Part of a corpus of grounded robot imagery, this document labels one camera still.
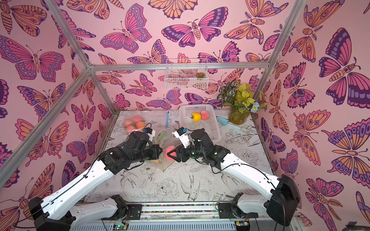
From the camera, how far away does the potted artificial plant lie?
3.09ft

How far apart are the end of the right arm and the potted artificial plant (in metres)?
0.47

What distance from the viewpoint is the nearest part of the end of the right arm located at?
539 millimetres
